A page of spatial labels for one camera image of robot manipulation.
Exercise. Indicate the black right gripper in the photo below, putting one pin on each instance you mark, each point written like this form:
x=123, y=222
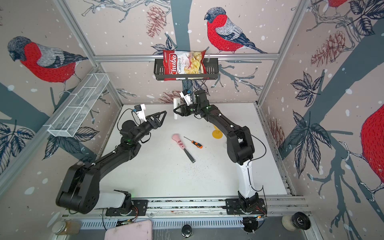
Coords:
x=183, y=109

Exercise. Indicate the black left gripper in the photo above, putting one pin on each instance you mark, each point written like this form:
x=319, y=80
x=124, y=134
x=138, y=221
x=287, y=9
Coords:
x=157, y=124

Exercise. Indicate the orange black screwdriver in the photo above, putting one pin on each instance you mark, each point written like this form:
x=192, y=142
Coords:
x=200, y=146

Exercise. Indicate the white remote control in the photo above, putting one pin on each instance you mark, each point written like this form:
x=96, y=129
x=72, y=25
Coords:
x=178, y=107

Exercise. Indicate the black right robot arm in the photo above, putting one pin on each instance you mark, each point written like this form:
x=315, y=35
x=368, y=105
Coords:
x=240, y=146

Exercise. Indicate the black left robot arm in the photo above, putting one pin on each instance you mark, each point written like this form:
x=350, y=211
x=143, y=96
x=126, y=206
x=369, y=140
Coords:
x=80, y=190

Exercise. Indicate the yellow plastic goblet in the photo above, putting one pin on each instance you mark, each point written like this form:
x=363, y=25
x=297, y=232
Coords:
x=217, y=134

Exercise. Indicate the red cassava chips bag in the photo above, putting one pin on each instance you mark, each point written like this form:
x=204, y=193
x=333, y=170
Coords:
x=183, y=63

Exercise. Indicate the pink cloth pad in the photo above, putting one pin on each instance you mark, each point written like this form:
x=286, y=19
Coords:
x=142, y=230

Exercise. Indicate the black round knob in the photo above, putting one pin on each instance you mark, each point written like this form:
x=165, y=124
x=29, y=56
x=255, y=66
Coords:
x=187, y=231

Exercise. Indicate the glass jar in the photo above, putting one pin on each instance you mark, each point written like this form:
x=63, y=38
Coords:
x=67, y=228

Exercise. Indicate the white tape roll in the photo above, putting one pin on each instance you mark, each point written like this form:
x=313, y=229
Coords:
x=297, y=221

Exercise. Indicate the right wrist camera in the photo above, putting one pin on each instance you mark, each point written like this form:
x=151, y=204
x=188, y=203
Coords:
x=186, y=95

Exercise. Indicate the pink handled scraper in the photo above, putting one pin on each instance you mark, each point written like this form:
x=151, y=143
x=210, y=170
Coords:
x=178, y=140

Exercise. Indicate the black wall basket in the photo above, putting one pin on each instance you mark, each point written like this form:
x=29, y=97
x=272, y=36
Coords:
x=211, y=67

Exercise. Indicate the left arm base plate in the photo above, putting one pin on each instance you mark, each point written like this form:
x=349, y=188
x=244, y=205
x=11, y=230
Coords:
x=132, y=209

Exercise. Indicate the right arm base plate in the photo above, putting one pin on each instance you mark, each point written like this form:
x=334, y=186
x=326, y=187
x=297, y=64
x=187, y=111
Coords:
x=239, y=207

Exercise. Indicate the aluminium mounting rail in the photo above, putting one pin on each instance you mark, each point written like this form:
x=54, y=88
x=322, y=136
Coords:
x=216, y=207

